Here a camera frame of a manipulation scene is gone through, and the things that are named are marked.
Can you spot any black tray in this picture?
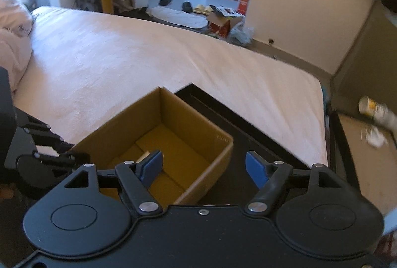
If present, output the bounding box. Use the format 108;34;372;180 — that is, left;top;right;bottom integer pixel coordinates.
174;83;329;206

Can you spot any yellow and white can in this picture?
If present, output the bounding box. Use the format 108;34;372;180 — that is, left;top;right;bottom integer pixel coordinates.
358;96;397;130

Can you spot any open printed cardboard box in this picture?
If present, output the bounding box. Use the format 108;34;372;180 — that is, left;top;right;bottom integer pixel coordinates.
207;5;246;39

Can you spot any black metal frame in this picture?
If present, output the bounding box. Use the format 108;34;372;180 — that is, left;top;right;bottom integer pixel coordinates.
324;105;361;194

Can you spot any clear plastic bag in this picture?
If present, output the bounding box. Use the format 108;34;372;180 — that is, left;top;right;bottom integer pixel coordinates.
229;22;254;46

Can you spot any crumpled white paper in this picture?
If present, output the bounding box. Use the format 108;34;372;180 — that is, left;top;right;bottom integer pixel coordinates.
362;126;387;148

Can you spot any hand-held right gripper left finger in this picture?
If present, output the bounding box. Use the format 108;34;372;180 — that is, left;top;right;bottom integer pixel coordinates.
64;150;164;214

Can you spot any brown cardboard box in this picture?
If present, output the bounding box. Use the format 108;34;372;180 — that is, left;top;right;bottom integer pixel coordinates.
70;86;234;205

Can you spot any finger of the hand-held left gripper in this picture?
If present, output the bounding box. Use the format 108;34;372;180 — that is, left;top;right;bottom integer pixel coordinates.
33;151;91;175
14;107;75;154

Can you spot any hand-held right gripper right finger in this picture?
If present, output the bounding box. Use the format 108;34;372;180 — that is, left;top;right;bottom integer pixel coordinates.
245;151;345;213

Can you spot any white rug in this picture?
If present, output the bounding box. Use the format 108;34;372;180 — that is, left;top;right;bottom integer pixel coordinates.
151;6;209;29

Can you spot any orange carton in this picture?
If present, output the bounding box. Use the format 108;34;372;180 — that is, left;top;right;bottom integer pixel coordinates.
237;0;252;16

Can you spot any pink duvet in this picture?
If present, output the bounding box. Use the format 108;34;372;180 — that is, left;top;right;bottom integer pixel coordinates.
0;0;35;92

